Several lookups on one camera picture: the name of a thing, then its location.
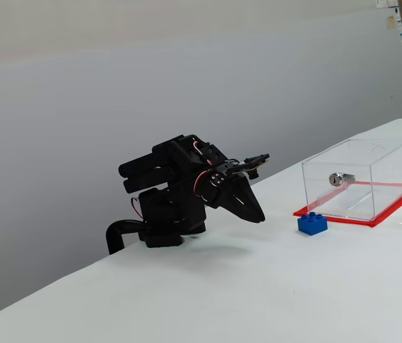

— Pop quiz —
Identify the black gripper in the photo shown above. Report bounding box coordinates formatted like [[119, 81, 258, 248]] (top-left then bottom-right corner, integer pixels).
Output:
[[199, 162, 267, 225]]

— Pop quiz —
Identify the blue lego brick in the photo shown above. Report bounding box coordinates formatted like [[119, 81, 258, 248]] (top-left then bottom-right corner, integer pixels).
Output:
[[296, 212, 328, 237]]

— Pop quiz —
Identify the transparent plastic box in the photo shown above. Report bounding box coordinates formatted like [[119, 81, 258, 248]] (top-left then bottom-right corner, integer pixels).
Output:
[[301, 138, 402, 222]]

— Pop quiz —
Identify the silver lock cylinder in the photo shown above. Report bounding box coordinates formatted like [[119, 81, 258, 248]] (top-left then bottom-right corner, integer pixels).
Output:
[[328, 171, 356, 187]]

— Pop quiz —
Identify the black table clamp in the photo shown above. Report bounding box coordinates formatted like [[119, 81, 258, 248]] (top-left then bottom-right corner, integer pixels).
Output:
[[105, 219, 145, 255]]

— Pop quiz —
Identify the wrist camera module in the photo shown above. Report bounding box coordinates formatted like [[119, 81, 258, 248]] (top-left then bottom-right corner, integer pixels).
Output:
[[227, 152, 271, 180]]

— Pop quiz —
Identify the red white wrist wire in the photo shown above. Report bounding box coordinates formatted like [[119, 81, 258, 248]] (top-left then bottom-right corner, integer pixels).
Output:
[[193, 170, 211, 198]]

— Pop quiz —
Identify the long red servo wire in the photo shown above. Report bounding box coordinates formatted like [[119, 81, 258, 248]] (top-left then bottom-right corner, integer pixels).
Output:
[[191, 140, 218, 169]]

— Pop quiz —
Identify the red white base wire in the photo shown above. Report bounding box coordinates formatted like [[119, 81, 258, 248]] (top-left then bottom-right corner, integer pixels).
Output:
[[130, 197, 145, 221]]

